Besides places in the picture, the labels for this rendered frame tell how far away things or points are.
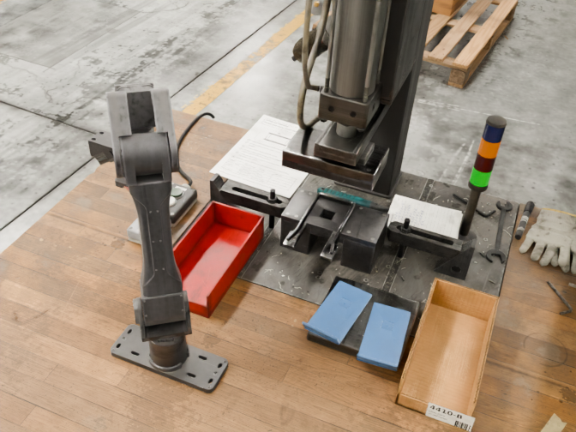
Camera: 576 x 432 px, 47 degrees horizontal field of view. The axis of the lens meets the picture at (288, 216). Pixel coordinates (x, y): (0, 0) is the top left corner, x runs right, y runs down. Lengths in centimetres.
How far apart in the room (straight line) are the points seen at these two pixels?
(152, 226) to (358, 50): 43
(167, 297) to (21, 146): 243
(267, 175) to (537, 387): 76
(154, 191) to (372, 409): 50
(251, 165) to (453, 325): 63
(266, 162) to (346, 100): 52
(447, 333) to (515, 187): 208
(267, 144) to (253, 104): 195
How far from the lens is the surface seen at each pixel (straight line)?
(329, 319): 122
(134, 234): 139
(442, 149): 343
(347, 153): 117
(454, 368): 122
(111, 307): 128
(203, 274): 131
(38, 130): 352
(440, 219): 143
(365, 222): 133
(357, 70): 112
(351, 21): 108
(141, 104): 101
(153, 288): 106
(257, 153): 164
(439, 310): 130
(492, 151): 133
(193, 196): 147
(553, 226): 156
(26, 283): 137
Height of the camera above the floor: 183
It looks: 40 degrees down
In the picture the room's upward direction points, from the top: 4 degrees clockwise
